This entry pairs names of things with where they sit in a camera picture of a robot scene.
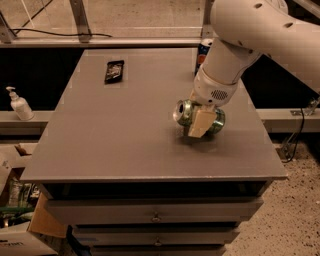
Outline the blue Pepsi can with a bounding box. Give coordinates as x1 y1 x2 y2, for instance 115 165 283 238
194 38 213 74

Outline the cardboard box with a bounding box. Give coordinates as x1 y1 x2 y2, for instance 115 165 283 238
0 143 67 238

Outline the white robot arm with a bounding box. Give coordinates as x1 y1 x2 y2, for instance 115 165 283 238
189 0 320 138

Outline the metal bracket right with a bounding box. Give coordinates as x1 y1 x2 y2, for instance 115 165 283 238
290 97 320 116

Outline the black cable on floor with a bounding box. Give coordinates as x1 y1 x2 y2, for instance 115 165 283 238
9 27 114 39

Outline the black cable right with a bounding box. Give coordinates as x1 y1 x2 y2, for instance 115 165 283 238
281 107 306 164

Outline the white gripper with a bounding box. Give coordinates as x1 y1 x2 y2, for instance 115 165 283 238
188 67 238 138

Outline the white pump bottle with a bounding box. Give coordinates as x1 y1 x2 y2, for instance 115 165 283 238
6 86 34 121

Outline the black snack packet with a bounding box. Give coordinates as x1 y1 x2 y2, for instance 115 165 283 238
105 60 125 84

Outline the grey drawer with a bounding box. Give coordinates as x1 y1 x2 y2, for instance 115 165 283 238
46 197 263 225
73 226 239 246

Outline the grey drawer cabinet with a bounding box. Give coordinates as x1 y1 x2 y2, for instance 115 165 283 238
23 49 286 256

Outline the top grey drawer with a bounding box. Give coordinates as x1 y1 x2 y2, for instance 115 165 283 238
46 197 263 225

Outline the white box bottom left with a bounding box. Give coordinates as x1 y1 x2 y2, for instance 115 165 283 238
0 222 61 256

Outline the green soda can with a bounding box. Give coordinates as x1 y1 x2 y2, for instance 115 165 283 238
173 99 225 136

